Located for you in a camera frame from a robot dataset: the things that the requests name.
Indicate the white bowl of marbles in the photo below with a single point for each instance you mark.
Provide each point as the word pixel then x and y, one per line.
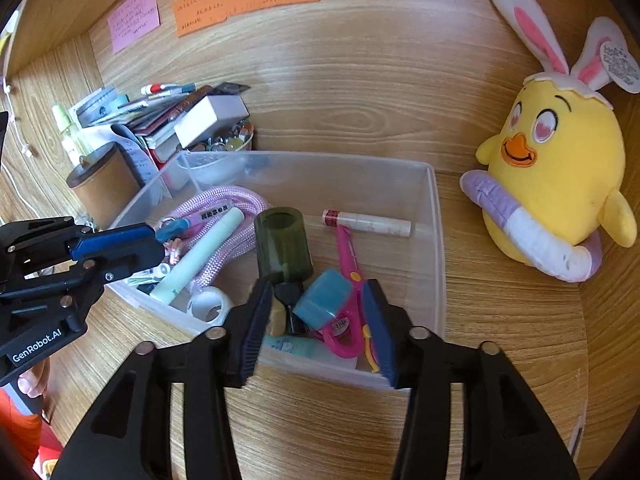
pixel 222 157

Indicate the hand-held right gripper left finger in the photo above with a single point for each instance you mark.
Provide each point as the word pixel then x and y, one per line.
pixel 255 330

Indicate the pink scissors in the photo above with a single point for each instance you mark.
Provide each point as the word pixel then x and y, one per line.
pixel 350 267

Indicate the person's left hand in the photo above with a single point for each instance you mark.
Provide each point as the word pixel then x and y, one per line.
pixel 34 380

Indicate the white marker pen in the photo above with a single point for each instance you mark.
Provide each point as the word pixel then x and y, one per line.
pixel 165 89

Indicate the brown cup with black lid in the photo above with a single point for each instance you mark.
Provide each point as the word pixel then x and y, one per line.
pixel 102 185

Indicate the clear plastic storage box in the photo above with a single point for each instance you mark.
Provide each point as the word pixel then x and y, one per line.
pixel 425 240

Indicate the person's orange garment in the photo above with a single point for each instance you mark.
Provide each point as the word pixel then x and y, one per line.
pixel 15 425

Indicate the stack of books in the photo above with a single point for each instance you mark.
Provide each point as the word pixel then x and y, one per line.
pixel 150 125

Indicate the white tape roll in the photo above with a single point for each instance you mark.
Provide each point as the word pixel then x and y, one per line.
pixel 210 305

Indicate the pink sticky note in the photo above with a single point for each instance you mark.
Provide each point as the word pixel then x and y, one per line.
pixel 134 22

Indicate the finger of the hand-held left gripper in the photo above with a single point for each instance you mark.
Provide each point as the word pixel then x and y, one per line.
pixel 112 241
pixel 135 260

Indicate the small green white tube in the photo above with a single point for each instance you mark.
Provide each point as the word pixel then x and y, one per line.
pixel 150 275

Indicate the yellow chick plush toy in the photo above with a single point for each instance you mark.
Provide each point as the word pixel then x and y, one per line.
pixel 560 170

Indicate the pink and white tube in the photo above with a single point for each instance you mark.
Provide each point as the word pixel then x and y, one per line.
pixel 370 224

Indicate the small bottle with green cap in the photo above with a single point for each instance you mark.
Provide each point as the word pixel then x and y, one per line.
pixel 70 135

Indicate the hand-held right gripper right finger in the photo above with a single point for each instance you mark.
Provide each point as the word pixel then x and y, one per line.
pixel 380 335

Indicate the teal tape roll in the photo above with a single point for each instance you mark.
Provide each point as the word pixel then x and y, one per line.
pixel 322 300

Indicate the white cardboard box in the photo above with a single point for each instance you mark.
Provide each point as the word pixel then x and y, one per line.
pixel 210 117

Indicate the long pale tube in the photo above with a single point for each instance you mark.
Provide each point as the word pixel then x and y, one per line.
pixel 200 255

